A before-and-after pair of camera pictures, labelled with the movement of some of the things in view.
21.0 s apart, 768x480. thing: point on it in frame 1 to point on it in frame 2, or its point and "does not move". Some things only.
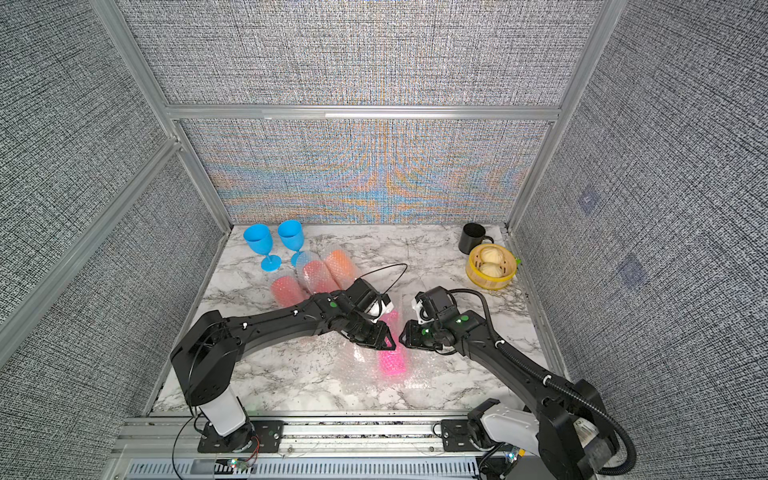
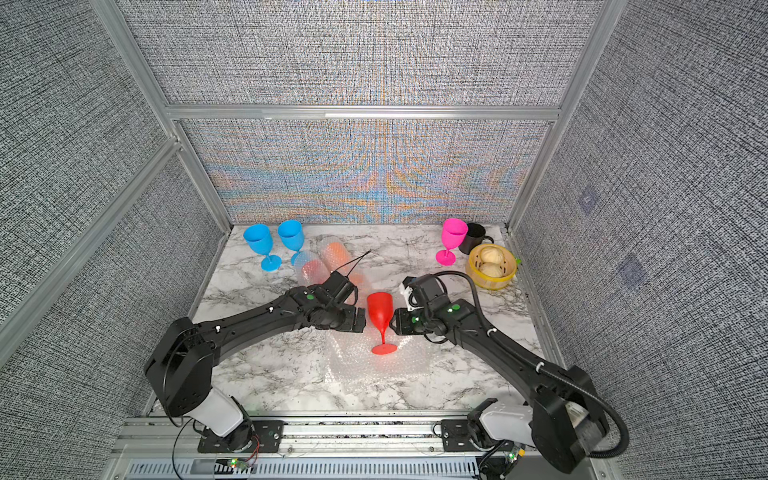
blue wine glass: x=260 y=238 does not move
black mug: x=472 y=235 does not move
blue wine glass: x=292 y=233 does not move
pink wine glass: x=394 y=362 to x=453 y=232
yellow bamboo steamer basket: x=490 y=266 does not move
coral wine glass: x=286 y=292 to x=310 y=269
